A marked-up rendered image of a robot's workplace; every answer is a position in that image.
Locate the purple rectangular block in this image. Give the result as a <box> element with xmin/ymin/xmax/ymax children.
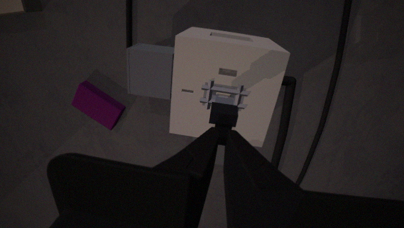
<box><xmin>72</xmin><ymin>81</ymin><xmax>126</xmax><ymax>130</ymax></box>

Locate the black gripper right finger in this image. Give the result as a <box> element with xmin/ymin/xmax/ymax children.
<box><xmin>223</xmin><ymin>129</ymin><xmax>404</xmax><ymax>228</ymax></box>

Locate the white cube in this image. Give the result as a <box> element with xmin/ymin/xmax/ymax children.
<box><xmin>169</xmin><ymin>27</ymin><xmax>296</xmax><ymax>169</ymax></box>

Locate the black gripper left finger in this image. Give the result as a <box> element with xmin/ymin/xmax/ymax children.
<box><xmin>46</xmin><ymin>127</ymin><xmax>219</xmax><ymax>228</ymax></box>

